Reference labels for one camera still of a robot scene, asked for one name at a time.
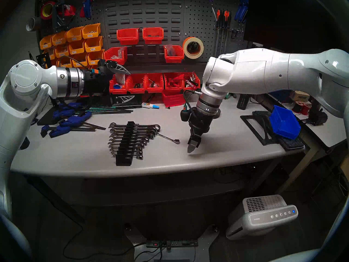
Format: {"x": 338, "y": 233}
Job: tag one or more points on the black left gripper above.
{"x": 98, "y": 88}

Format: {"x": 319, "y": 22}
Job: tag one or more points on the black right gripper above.
{"x": 201, "y": 122}

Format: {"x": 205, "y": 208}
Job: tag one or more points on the small chrome ratcheting wrench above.
{"x": 167, "y": 138}

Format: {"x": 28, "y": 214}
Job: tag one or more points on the black wrench holder rack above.
{"x": 123, "y": 161}

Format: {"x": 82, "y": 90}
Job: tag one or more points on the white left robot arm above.
{"x": 16, "y": 122}

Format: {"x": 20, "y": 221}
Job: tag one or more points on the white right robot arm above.
{"x": 259, "y": 70}

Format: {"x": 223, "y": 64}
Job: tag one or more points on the red parts bin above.
{"x": 116, "y": 55}
{"x": 173, "y": 85}
{"x": 191, "y": 85}
{"x": 135, "y": 85}
{"x": 173, "y": 56}
{"x": 173, "y": 99}
{"x": 127, "y": 37}
{"x": 154, "y": 85}
{"x": 153, "y": 36}
{"x": 118, "y": 88}

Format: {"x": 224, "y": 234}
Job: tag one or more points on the black cylindrical rod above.
{"x": 128, "y": 106}

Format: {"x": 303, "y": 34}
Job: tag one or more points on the black marker pen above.
{"x": 150, "y": 98}

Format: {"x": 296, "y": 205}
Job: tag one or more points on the white glue bottle blue tip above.
{"x": 148, "y": 105}

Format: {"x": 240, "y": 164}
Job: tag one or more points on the orange parts bin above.
{"x": 59, "y": 39}
{"x": 62, "y": 51}
{"x": 65, "y": 61}
{"x": 50, "y": 52}
{"x": 45, "y": 43}
{"x": 93, "y": 44}
{"x": 74, "y": 35}
{"x": 53, "y": 61}
{"x": 80, "y": 59}
{"x": 91, "y": 31}
{"x": 77, "y": 47}
{"x": 95, "y": 56}

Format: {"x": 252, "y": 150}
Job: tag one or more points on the green cutting mat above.
{"x": 94, "y": 109}

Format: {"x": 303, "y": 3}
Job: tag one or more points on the chrome ratcheting combination wrench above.
{"x": 151, "y": 134}
{"x": 140, "y": 157}
{"x": 154, "y": 130}
{"x": 142, "y": 145}
{"x": 140, "y": 148}
{"x": 147, "y": 138}
{"x": 140, "y": 153}
{"x": 144, "y": 141}

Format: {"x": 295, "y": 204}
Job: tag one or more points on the dark grey pegboard panel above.
{"x": 163, "y": 18}

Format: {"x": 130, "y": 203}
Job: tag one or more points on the black metal stand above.
{"x": 43, "y": 57}

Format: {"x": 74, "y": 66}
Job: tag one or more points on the cream masking tape roll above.
{"x": 201, "y": 50}

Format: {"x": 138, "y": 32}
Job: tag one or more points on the red hanging tool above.
{"x": 68, "y": 11}

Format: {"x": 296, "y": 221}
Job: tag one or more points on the blue parts bin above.
{"x": 285, "y": 123}

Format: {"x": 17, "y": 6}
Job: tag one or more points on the black keyboard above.
{"x": 291, "y": 144}

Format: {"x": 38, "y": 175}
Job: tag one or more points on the white air purifier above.
{"x": 261, "y": 217}

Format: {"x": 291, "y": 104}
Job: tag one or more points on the black power strip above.
{"x": 171, "y": 243}

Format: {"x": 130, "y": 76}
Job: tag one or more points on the red yellow tape roll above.
{"x": 42, "y": 13}

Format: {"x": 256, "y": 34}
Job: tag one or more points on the small cardboard box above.
{"x": 299, "y": 95}

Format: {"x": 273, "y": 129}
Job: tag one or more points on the black power adapter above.
{"x": 317, "y": 117}

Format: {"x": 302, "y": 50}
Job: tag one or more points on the black monitor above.
{"x": 300, "y": 18}

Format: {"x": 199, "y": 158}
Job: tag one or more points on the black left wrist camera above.
{"x": 95, "y": 76}

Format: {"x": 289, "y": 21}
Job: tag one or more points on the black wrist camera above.
{"x": 185, "y": 115}
{"x": 95, "y": 76}

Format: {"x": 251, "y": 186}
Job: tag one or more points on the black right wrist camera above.
{"x": 185, "y": 115}

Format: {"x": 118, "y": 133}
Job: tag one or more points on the black frame stand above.
{"x": 256, "y": 127}

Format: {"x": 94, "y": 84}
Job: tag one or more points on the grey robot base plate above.
{"x": 207, "y": 237}

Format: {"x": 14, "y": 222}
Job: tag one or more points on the grey duct tape roll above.
{"x": 30, "y": 25}

